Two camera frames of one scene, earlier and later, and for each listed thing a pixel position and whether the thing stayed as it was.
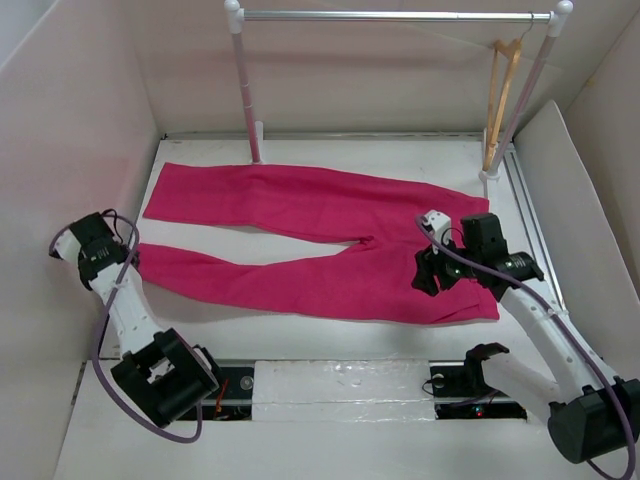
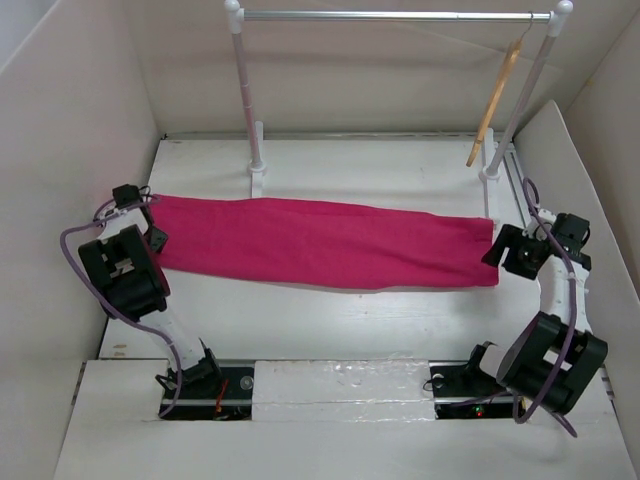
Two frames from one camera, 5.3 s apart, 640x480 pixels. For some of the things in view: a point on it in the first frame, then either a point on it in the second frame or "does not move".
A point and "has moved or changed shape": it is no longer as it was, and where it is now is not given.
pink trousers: (380, 215) has moved or changed shape
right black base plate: (461, 391) does not move
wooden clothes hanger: (492, 146) -> (512, 54)
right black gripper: (428, 265) -> (510, 236)
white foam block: (342, 390) does not move
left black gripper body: (136, 254) -> (147, 232)
